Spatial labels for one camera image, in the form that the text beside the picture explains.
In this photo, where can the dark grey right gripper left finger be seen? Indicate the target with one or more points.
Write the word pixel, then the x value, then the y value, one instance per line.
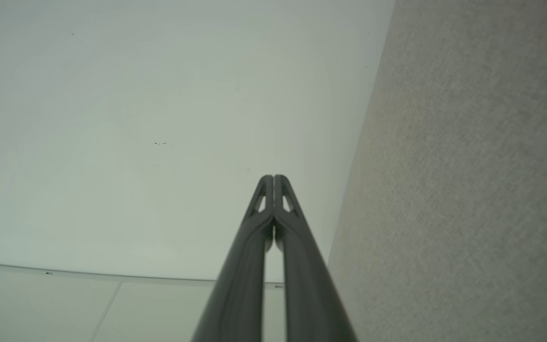
pixel 247 266

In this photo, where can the grey fabric work surface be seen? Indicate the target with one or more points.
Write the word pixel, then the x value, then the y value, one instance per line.
pixel 468 190

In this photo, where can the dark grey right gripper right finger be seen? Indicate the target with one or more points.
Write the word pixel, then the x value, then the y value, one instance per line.
pixel 306 285

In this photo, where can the white panel board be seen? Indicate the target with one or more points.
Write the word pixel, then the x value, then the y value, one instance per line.
pixel 41 308

